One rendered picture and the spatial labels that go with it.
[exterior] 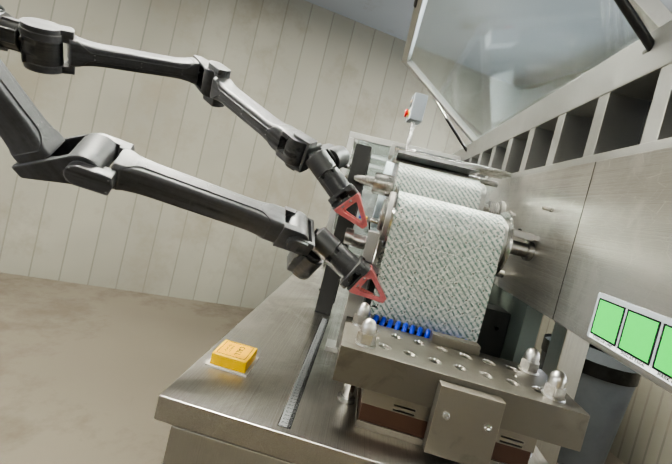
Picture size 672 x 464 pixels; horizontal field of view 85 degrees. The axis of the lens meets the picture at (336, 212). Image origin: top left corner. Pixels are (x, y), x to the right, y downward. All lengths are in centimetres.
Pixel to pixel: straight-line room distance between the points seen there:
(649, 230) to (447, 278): 35
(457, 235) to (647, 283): 33
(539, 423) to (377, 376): 26
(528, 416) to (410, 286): 30
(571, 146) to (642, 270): 43
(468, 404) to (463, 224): 35
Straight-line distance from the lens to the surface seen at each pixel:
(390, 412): 69
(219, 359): 77
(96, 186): 71
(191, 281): 373
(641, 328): 62
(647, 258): 64
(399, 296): 81
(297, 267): 82
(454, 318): 84
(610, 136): 86
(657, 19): 86
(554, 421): 74
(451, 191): 105
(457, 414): 67
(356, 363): 64
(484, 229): 83
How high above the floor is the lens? 126
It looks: 2 degrees down
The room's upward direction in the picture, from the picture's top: 14 degrees clockwise
